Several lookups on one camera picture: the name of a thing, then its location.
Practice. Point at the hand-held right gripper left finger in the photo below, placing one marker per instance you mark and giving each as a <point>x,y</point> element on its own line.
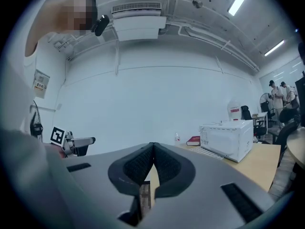
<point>100,182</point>

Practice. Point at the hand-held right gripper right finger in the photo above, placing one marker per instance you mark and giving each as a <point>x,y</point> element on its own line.
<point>202,182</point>

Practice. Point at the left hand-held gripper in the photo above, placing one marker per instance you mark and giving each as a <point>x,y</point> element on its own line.
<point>58,136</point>

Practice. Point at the person's left forearm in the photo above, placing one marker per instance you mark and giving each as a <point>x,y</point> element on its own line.
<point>60,153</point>

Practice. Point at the white grid rack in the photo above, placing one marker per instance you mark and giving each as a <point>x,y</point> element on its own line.
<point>207,152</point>

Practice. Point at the red hardcover book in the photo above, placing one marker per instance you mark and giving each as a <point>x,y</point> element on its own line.
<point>193,141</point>

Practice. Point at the black standing fan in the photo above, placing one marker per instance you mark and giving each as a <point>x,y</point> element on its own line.
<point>264,101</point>
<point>36,126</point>

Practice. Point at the white microwave oven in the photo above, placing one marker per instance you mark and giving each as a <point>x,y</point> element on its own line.
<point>226,139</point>

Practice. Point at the clear plastic water bottle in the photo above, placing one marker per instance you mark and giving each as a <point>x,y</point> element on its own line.
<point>177,138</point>

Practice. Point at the person in white shirt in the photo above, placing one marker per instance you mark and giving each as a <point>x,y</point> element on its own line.
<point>23,175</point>

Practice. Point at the large water dispenser jug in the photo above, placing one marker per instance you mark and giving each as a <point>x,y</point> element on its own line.
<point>234,110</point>

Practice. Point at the black office chair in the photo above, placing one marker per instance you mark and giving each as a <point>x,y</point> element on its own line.
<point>287,128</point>
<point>246,113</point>

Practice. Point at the white desk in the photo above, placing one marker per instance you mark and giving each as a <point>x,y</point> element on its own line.
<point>261,115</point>

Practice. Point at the round beige table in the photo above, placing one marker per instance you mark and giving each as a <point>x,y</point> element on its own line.
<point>296,147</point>

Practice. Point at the person's head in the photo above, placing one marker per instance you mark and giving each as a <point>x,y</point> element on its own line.
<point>59,15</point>

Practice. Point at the white ceiling air conditioner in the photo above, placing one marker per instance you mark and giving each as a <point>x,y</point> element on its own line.
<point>138,23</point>

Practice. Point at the long ceiling light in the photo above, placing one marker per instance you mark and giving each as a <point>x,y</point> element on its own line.
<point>274,48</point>
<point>239,0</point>

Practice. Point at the white wall socket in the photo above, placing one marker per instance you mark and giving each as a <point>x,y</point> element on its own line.
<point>58,107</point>

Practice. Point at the grey wall electrical box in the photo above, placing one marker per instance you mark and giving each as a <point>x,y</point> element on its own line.
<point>41,83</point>

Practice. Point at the black head camera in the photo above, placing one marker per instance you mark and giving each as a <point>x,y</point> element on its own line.
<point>101,25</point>

